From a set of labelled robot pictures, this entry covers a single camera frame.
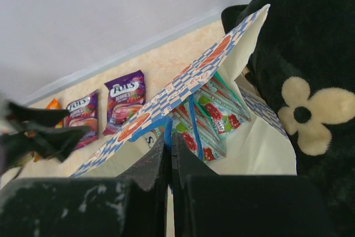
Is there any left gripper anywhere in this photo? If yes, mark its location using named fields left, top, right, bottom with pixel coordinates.
left=1, top=92, right=91, bottom=176

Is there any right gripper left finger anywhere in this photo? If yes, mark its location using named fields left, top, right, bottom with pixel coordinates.
left=1, top=137, right=168, bottom=236

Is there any purple candy bag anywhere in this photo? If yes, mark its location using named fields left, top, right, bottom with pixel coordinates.
left=103, top=70, right=146, bottom=135
left=64, top=90, right=99, bottom=149

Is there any blue checkered paper bag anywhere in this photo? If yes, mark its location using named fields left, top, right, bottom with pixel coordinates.
left=73, top=4, right=296, bottom=177

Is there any mint candy bag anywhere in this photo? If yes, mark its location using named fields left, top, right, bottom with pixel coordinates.
left=194, top=75, right=251, bottom=138
left=155, top=92, right=227, bottom=163

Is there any black floral blanket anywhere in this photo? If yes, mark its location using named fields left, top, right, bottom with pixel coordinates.
left=221, top=0, right=354, bottom=236

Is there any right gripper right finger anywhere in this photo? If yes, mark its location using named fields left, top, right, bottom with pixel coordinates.
left=171, top=134, right=337, bottom=236

